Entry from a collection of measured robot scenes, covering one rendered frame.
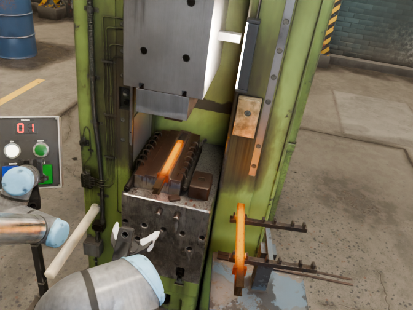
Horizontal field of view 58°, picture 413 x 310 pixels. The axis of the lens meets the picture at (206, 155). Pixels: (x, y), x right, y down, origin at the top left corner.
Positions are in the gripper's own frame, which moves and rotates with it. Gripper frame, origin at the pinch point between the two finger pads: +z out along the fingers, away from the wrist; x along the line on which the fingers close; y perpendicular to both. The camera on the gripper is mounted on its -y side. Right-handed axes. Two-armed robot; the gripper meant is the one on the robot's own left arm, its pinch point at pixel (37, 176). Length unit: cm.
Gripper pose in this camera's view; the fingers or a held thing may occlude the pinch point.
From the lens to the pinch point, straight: 146.5
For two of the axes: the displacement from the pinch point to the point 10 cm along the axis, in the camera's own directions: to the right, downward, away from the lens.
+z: -2.8, -0.4, 9.6
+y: -0.2, -10.0, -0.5
